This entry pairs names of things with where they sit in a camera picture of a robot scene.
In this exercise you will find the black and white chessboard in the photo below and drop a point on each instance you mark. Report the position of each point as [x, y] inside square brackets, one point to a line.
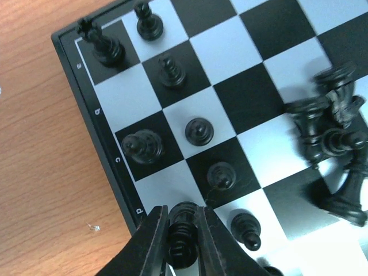
[243, 60]

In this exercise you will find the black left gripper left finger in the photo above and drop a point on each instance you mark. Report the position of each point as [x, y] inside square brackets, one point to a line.
[144, 253]

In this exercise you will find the black king chess piece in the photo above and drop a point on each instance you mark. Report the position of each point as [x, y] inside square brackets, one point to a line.
[182, 246]

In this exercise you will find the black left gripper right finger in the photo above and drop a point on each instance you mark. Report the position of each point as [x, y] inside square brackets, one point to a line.
[219, 252]

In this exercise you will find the black rook chess piece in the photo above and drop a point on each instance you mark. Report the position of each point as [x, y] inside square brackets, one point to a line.
[108, 50]

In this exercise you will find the black pile of chess pieces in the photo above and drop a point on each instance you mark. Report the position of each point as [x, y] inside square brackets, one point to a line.
[324, 123]

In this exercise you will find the black pawn chess piece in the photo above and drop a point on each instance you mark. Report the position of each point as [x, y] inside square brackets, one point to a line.
[149, 25]

